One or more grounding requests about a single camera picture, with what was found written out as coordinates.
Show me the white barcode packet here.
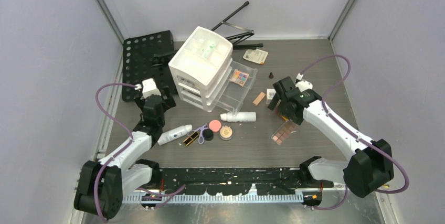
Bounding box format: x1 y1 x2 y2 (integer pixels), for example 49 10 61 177
266 89 276 104

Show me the white sachet packet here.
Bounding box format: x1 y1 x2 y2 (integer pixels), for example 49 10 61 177
243 49 269 65

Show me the black gold lipstick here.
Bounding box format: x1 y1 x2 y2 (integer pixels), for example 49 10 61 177
183 134 199 146

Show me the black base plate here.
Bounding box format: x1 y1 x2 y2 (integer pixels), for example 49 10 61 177
141 167 334 196

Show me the large white spray bottle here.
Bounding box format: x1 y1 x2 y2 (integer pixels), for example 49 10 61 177
157 124 192 145

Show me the nude eyeshadow palette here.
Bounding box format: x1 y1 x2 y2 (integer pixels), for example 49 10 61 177
271 120 298 145

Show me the purple eyelash curler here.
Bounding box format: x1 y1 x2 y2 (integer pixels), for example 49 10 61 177
187 124 208 145

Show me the black music stand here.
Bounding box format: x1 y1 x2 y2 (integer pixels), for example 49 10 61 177
122 1 263 94

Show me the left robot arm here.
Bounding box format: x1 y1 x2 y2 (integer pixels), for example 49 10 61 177
73 87 176 221

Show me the pink round compact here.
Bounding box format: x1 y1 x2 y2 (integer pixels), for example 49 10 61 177
208 120 222 132

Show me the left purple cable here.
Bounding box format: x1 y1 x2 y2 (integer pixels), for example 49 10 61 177
93 83 187 223

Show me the beige powder jar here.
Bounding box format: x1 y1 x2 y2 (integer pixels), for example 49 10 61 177
219 126 233 141

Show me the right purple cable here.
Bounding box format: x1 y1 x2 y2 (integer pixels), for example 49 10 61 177
297 54 410 210

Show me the purple cable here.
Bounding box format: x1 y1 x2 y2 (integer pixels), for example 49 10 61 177
93 83 187 223
297 54 410 210

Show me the white plastic drawer organizer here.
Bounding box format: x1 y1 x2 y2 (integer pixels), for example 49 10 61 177
168 26 258 114

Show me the small white bottle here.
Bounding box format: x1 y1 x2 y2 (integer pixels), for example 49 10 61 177
220 112 257 122

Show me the black round jar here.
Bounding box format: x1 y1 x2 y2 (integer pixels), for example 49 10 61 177
202 129 214 141

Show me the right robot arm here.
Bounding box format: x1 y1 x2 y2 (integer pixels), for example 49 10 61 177
268 77 394 198

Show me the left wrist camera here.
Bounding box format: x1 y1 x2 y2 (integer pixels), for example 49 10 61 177
134 78 162 99

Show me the colorful eyeshadow palette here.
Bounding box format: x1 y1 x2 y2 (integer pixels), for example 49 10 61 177
229 69 249 87

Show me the beige concealer stick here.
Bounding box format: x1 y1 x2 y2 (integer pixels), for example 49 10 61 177
252 92 266 106

